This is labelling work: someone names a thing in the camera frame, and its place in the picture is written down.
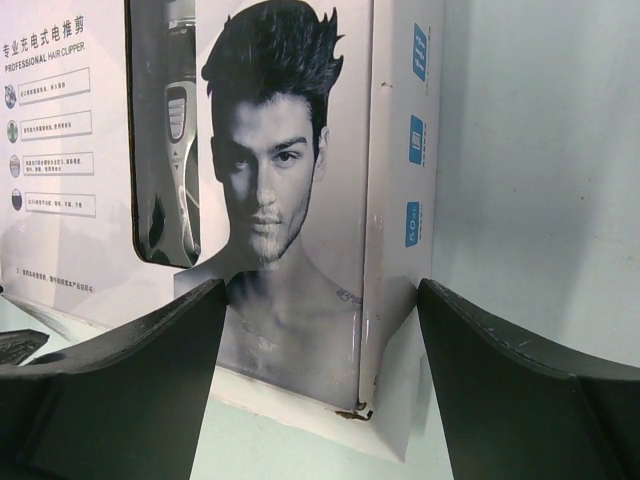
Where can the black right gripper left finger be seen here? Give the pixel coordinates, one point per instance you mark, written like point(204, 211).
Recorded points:
point(126, 404)

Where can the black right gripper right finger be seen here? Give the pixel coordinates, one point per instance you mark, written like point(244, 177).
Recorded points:
point(516, 405)

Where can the white box with black tray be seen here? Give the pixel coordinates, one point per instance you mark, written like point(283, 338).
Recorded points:
point(317, 150)

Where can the silver black hair clipper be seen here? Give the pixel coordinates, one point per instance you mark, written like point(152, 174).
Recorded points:
point(162, 91)

